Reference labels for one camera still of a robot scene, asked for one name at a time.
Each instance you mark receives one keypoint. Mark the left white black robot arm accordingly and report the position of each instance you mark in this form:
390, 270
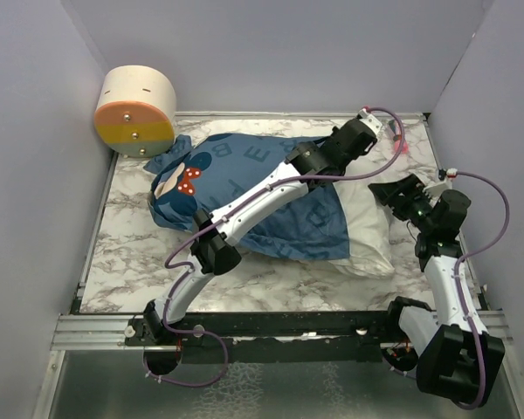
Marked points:
309, 166

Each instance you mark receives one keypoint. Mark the aluminium frame rail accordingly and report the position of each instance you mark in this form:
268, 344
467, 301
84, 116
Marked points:
90, 332

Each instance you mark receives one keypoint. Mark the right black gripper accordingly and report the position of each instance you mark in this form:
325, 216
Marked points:
389, 194

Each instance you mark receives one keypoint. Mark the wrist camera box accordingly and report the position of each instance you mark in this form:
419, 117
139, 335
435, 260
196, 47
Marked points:
436, 189
367, 118

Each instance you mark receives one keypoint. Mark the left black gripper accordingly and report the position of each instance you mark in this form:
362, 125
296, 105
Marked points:
334, 130

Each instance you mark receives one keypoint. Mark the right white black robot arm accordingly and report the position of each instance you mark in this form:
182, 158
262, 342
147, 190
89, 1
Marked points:
455, 357

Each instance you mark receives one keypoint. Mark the blue cartoon print pillowcase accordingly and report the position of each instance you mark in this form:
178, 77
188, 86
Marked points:
223, 167

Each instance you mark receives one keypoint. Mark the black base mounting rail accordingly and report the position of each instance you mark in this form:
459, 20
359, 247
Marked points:
363, 336

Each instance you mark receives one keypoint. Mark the cream orange cylindrical container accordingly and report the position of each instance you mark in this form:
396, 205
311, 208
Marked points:
136, 110

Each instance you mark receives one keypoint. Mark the small pink tube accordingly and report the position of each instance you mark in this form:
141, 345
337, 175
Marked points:
395, 136

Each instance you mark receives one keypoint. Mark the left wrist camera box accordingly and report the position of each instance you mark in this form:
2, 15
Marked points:
367, 118

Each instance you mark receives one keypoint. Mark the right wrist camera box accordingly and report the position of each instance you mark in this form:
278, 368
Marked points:
436, 189

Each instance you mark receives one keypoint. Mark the white pillow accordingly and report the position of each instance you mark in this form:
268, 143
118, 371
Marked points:
363, 228

